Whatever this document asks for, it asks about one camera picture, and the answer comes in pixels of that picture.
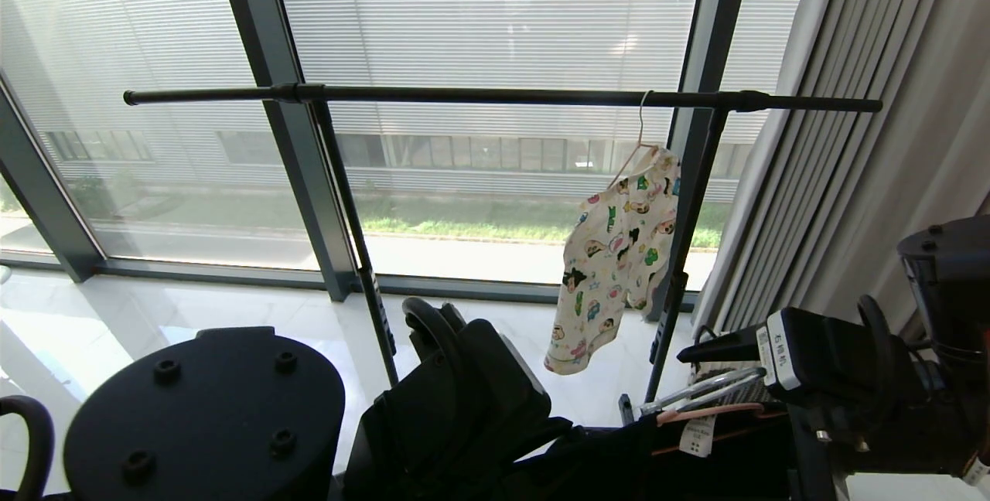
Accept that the black garment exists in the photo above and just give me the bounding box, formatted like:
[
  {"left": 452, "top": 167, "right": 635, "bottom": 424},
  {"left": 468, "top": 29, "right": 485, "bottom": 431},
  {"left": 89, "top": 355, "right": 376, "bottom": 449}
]
[{"left": 495, "top": 407, "right": 797, "bottom": 501}]

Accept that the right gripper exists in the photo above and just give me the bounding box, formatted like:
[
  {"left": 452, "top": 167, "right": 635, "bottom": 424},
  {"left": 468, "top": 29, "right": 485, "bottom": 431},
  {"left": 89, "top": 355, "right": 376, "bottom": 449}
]
[{"left": 754, "top": 308, "right": 898, "bottom": 403}]

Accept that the beige curtain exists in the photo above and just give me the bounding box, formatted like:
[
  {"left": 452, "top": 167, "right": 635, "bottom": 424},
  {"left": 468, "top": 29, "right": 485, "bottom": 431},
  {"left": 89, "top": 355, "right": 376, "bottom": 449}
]
[{"left": 692, "top": 0, "right": 990, "bottom": 332}]

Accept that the white laundry basket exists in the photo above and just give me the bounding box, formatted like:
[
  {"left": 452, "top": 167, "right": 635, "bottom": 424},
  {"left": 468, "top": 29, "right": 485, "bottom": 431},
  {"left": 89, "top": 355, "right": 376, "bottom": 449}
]
[{"left": 688, "top": 323, "right": 774, "bottom": 409}]

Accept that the window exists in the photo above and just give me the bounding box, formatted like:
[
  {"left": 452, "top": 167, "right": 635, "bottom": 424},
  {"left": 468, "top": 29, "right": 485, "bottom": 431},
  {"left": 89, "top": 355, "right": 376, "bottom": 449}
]
[{"left": 0, "top": 0, "right": 817, "bottom": 305}]

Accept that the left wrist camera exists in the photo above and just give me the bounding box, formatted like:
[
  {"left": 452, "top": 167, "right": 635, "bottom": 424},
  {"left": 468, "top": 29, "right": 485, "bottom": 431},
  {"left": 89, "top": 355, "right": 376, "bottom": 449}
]
[{"left": 344, "top": 319, "right": 573, "bottom": 501}]

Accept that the pink clothes hanger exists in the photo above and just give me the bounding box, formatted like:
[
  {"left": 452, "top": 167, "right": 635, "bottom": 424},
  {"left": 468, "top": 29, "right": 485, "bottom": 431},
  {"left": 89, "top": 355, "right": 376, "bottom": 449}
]
[
  {"left": 607, "top": 91, "right": 657, "bottom": 189},
  {"left": 638, "top": 366, "right": 782, "bottom": 428}
]

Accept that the black cable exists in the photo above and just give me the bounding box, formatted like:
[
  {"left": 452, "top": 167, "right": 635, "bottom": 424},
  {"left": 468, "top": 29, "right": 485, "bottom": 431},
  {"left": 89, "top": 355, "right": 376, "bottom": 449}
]
[
  {"left": 857, "top": 296, "right": 902, "bottom": 409},
  {"left": 401, "top": 297, "right": 465, "bottom": 363},
  {"left": 0, "top": 395, "right": 55, "bottom": 501}
]

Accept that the black clothes rack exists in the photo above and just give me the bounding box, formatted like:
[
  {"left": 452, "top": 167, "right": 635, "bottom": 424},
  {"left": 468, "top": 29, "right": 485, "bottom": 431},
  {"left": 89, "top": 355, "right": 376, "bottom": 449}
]
[{"left": 124, "top": 83, "right": 882, "bottom": 424}]

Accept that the cream printed garment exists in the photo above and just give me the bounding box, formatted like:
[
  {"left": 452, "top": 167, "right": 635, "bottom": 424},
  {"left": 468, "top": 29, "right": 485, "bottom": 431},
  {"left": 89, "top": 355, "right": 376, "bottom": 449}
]
[{"left": 544, "top": 145, "right": 681, "bottom": 376}]

